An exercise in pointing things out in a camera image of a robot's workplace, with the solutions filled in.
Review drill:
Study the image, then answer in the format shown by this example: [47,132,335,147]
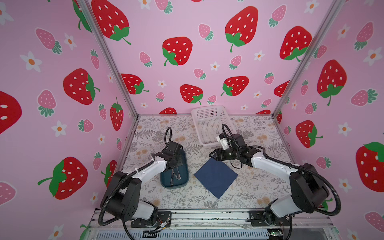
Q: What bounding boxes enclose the silver metal fork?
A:
[171,169,177,187]

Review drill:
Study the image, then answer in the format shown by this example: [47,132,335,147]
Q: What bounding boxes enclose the dark blue paper napkin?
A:
[194,158,238,199]

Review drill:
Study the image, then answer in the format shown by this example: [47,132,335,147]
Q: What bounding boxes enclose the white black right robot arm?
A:
[209,143,342,226]

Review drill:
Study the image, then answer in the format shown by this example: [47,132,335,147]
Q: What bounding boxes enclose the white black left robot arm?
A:
[98,141,184,227]

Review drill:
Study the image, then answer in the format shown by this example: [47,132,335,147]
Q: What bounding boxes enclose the dark teal plastic tray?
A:
[160,150,190,190]

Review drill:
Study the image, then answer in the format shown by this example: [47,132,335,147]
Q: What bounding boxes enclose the white perforated plastic basket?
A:
[191,105,237,147]

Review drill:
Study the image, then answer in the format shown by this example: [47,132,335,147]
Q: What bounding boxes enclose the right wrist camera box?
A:
[217,134,233,150]

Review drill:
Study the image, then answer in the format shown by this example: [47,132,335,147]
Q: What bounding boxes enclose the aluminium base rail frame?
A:
[84,209,341,240]

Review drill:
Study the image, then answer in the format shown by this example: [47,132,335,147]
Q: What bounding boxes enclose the aluminium corner post left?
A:
[79,0,139,119]

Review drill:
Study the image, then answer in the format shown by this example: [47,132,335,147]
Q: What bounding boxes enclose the aluminium corner post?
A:
[79,0,139,119]
[272,0,345,120]

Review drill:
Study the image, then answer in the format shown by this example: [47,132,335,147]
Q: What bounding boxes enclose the aluminium corner post right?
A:
[272,0,345,120]

